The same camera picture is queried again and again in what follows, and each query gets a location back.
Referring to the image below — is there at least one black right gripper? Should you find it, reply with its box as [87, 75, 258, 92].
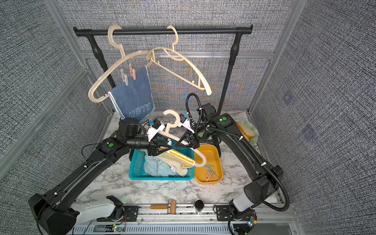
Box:
[176, 125, 213, 151]

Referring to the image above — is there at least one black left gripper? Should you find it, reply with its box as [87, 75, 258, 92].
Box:
[127, 134, 172, 156]

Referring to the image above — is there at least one beige hanger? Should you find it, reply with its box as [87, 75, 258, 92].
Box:
[158, 110, 208, 168]
[146, 25, 212, 96]
[88, 24, 149, 103]

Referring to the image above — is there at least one light blue terry towel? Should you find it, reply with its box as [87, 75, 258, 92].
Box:
[144, 155, 176, 177]

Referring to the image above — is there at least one yellow striped towel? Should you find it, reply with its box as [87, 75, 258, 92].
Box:
[156, 148, 194, 178]

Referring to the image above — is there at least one mint green clothespin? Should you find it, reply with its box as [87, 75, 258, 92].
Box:
[204, 165, 213, 172]

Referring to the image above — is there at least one pink clothespin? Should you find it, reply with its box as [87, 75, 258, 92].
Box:
[208, 170, 218, 179]

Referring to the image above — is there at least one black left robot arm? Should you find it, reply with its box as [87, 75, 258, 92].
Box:
[28, 117, 172, 235]

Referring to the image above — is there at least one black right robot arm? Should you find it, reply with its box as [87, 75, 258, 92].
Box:
[195, 103, 290, 214]

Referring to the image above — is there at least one teal plastic basket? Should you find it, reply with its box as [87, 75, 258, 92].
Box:
[129, 150, 194, 181]

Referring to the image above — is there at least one yellow plastic tray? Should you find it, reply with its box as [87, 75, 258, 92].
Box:
[194, 145, 223, 185]

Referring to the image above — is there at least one dark blue hello towel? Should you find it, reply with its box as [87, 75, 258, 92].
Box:
[108, 66, 155, 122]

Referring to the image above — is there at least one orange crust bread slice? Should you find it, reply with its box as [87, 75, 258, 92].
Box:
[237, 122, 255, 140]

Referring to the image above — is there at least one pale green wavy plate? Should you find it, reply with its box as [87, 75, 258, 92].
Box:
[235, 119, 259, 143]

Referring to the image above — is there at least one small black lidded jar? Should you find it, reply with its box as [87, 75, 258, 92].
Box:
[193, 200, 205, 214]

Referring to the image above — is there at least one white clothespin on blue towel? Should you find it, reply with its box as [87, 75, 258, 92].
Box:
[120, 69, 129, 86]

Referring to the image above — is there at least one salmon clothespin on blue towel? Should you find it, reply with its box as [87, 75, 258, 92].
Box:
[129, 63, 137, 81]

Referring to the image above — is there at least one black clothes rack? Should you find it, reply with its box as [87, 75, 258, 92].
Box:
[73, 26, 253, 114]

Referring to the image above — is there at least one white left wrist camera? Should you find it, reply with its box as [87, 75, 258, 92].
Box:
[147, 119, 165, 142]

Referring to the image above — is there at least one wooden handle roller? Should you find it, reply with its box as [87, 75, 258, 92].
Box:
[150, 199, 177, 214]

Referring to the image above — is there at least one white right arm base mount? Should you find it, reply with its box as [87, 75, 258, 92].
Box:
[229, 192, 256, 216]

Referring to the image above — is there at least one black corrugated cable conduit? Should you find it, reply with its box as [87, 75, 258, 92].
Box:
[185, 93, 290, 212]

